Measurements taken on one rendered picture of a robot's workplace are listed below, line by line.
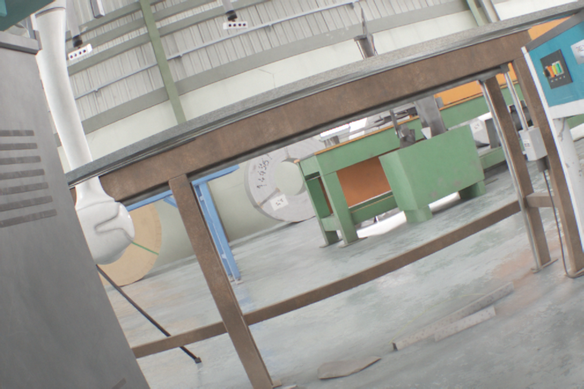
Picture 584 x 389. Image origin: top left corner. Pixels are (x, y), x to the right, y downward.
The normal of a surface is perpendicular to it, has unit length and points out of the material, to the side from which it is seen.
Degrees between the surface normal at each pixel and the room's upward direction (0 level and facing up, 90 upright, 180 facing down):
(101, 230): 87
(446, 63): 90
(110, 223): 84
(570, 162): 90
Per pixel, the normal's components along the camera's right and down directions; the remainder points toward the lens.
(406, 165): 0.18, -0.02
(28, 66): 0.93, -0.34
